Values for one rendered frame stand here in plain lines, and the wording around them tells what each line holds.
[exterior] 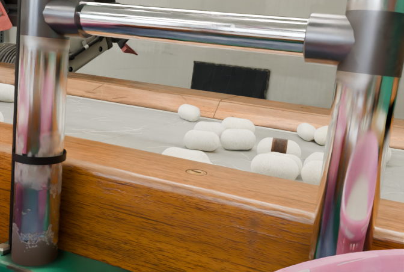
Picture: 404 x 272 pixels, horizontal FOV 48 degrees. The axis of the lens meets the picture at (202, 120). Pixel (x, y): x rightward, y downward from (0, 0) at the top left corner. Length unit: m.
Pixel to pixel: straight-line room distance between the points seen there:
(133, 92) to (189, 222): 0.45
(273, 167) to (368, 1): 0.18
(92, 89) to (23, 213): 0.46
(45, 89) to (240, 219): 0.11
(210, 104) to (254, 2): 1.97
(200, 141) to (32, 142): 0.20
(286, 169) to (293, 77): 2.17
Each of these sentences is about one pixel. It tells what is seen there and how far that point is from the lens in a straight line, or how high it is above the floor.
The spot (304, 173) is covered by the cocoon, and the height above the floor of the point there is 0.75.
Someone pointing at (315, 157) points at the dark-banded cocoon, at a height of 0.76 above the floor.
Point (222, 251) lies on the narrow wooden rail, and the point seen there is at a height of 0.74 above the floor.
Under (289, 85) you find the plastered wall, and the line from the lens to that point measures 2.50.
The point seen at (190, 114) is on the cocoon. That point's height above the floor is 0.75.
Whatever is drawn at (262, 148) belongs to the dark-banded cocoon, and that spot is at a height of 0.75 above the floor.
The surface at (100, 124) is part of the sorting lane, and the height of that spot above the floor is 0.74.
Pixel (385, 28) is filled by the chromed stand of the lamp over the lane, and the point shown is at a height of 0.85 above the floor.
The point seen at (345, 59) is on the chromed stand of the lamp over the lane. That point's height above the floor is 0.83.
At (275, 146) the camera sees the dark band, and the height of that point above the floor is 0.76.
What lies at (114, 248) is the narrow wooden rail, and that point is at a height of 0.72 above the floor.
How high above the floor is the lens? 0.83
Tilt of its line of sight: 9 degrees down
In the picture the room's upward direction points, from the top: 6 degrees clockwise
